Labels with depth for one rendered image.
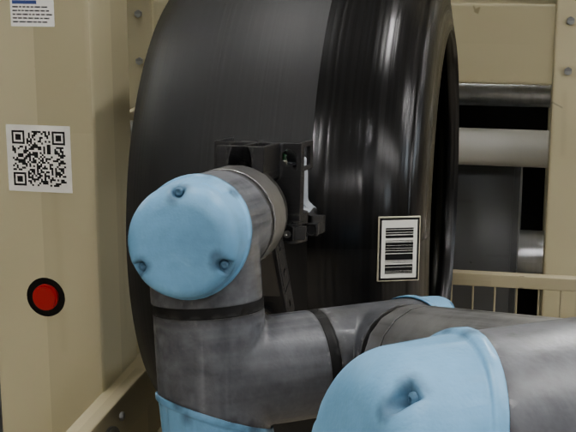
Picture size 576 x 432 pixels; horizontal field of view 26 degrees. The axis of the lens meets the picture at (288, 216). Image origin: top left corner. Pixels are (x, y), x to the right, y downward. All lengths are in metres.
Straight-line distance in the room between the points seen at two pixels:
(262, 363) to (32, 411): 0.71
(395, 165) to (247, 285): 0.36
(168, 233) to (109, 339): 0.69
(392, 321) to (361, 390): 0.37
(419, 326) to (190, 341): 0.15
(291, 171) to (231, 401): 0.23
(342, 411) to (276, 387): 0.36
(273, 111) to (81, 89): 0.29
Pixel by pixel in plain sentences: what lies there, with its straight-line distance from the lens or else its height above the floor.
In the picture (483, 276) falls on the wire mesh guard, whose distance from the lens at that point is 1.75.
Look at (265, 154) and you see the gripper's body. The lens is 0.93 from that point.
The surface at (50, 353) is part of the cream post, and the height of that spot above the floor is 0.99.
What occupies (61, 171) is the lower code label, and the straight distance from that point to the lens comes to 1.40.
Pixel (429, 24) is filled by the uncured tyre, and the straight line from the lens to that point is 1.24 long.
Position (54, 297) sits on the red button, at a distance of 1.44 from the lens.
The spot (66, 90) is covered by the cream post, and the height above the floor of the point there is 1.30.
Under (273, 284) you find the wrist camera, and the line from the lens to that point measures 0.98.
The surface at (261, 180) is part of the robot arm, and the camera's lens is 0.89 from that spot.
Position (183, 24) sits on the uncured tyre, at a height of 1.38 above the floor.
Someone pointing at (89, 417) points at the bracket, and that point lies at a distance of 1.40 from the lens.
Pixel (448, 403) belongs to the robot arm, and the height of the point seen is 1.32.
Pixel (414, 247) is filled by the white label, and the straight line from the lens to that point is 1.14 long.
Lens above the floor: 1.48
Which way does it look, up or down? 14 degrees down
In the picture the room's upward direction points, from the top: straight up
